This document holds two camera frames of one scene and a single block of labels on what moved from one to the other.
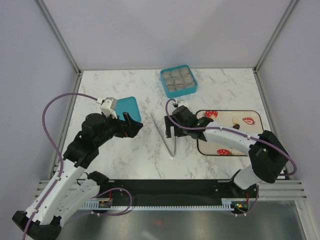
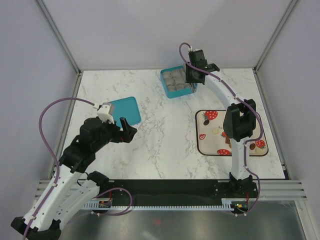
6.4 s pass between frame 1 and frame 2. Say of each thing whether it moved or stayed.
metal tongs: moved
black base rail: stayed
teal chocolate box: stayed
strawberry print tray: stayed
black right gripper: moved
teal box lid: stayed
